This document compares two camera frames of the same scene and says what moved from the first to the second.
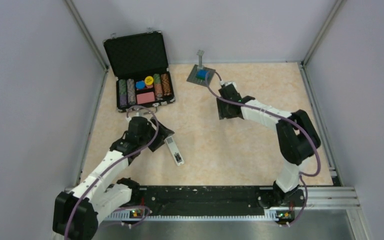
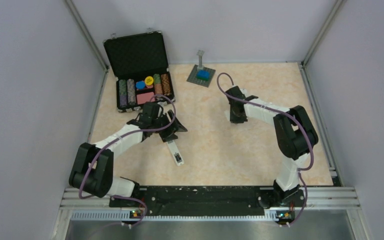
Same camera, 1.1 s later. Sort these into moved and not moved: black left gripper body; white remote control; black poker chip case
Moved: black left gripper body
Not moved: black poker chip case; white remote control
